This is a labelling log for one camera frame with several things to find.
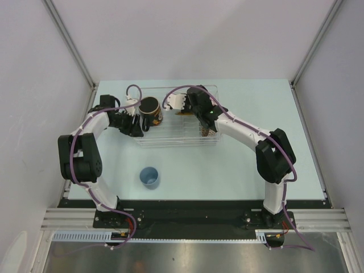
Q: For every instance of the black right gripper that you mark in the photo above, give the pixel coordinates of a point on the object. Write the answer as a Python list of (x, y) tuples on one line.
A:
[(185, 108)]

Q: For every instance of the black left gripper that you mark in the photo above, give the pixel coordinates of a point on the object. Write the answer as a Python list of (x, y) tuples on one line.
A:
[(132, 129)]

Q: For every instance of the yellow round plate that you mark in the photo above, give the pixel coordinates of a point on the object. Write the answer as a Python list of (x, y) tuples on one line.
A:
[(180, 113)]

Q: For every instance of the black skull mug red inside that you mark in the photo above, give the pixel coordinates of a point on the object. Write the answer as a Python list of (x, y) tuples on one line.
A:
[(150, 112)]

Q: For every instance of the brown lattice pattern bowl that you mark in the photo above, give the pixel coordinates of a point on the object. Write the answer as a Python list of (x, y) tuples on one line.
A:
[(207, 133)]

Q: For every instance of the light blue cup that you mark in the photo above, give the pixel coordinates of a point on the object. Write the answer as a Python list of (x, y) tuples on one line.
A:
[(149, 177)]

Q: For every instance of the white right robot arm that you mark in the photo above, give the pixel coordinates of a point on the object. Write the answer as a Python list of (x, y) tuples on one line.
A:
[(273, 151)]

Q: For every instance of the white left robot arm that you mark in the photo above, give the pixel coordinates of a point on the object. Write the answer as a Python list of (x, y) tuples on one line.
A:
[(79, 156)]

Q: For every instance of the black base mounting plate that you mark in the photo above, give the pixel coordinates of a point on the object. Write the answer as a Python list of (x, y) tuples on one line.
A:
[(247, 214)]

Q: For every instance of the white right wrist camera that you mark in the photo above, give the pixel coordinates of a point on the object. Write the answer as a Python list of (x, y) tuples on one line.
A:
[(175, 102)]

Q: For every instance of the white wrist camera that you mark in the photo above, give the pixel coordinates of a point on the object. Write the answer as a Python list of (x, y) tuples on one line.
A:
[(131, 106), (175, 102)]

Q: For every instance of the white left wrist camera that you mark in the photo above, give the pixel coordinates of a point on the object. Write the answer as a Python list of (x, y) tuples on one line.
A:
[(131, 106)]

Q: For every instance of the white wire dish rack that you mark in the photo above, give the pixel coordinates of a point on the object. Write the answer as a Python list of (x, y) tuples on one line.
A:
[(174, 130)]

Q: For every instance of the white slotted cable duct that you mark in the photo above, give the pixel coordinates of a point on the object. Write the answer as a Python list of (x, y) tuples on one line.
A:
[(90, 236)]

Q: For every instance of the aluminium frame rail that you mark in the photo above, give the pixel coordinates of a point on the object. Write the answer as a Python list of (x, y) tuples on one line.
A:
[(71, 46)]

